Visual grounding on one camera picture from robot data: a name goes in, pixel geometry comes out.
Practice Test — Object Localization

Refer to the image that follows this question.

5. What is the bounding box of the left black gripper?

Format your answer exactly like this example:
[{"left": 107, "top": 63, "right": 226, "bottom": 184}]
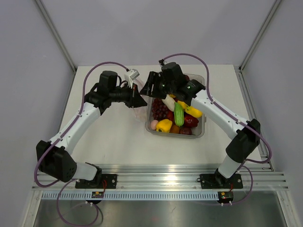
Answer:
[{"left": 109, "top": 82, "right": 147, "bottom": 108}]

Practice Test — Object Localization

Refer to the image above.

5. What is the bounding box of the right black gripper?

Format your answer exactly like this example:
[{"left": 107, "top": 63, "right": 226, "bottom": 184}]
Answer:
[{"left": 140, "top": 71, "right": 176, "bottom": 100}]

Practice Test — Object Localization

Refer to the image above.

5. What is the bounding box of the dark red grape bunch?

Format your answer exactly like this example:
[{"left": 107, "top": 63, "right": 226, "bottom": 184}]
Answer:
[{"left": 151, "top": 98, "right": 168, "bottom": 121}]

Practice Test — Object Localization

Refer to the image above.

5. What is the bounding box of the green bitter gourd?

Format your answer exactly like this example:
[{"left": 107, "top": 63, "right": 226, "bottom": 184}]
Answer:
[{"left": 174, "top": 102, "right": 184, "bottom": 126}]

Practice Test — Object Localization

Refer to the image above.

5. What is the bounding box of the clear pink zip top bag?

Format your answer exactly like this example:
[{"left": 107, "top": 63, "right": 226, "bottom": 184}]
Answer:
[{"left": 133, "top": 78, "right": 148, "bottom": 122}]

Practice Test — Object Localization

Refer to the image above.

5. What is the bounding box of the yellow bell pepper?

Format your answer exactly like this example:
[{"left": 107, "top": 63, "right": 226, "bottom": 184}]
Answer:
[{"left": 156, "top": 119, "right": 173, "bottom": 132}]

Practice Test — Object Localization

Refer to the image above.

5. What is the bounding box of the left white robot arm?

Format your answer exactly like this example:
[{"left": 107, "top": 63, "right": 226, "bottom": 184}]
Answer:
[{"left": 34, "top": 69, "right": 147, "bottom": 188}]

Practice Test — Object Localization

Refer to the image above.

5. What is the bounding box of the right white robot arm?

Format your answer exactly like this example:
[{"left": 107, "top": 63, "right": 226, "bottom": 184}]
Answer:
[{"left": 140, "top": 62, "right": 260, "bottom": 188}]

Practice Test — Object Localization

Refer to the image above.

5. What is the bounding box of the clear plastic food container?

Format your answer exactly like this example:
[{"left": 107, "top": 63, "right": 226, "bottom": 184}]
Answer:
[{"left": 143, "top": 71, "right": 206, "bottom": 139}]

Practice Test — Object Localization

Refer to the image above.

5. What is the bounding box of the red bell pepper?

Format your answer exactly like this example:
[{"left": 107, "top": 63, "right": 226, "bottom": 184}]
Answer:
[{"left": 184, "top": 114, "right": 199, "bottom": 128}]

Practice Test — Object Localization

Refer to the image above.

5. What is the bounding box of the pink egg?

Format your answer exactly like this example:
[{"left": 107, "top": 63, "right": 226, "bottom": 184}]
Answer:
[{"left": 150, "top": 120, "right": 159, "bottom": 130}]

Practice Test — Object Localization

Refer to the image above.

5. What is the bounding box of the dark red apple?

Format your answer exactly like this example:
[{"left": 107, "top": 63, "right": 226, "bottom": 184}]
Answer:
[{"left": 179, "top": 127, "right": 193, "bottom": 135}]

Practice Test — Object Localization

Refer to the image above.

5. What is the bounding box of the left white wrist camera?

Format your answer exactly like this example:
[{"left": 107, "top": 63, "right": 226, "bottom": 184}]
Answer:
[{"left": 124, "top": 69, "right": 140, "bottom": 87}]

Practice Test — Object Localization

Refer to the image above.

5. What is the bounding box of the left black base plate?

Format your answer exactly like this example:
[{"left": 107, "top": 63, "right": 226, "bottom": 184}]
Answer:
[{"left": 75, "top": 174, "right": 117, "bottom": 189}]

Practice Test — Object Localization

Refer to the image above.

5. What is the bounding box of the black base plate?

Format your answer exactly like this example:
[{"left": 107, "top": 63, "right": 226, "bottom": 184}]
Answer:
[
  {"left": 75, "top": 174, "right": 117, "bottom": 189},
  {"left": 196, "top": 174, "right": 243, "bottom": 189}
]

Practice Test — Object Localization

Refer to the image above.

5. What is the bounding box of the left aluminium frame post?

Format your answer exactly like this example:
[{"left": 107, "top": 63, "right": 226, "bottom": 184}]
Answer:
[{"left": 33, "top": 0, "right": 77, "bottom": 74}]

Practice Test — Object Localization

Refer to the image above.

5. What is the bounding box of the aluminium frame post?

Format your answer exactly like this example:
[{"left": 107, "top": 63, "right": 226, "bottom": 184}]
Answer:
[
  {"left": 239, "top": 0, "right": 284, "bottom": 73},
  {"left": 33, "top": 0, "right": 77, "bottom": 74}
]

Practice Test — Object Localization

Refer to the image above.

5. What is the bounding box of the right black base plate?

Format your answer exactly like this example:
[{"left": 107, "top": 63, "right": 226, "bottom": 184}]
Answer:
[{"left": 196, "top": 174, "right": 243, "bottom": 189}]

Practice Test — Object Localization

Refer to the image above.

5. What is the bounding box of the slotted white cable duct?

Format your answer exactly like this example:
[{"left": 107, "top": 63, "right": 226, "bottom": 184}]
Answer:
[{"left": 42, "top": 191, "right": 218, "bottom": 201}]

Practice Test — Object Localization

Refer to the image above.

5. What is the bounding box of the right aluminium frame post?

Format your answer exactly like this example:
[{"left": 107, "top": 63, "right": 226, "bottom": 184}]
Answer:
[{"left": 239, "top": 0, "right": 284, "bottom": 73}]

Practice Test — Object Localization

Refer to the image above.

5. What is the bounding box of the aluminium mounting rail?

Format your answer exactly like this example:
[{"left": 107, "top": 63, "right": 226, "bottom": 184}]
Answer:
[{"left": 32, "top": 163, "right": 289, "bottom": 191}]

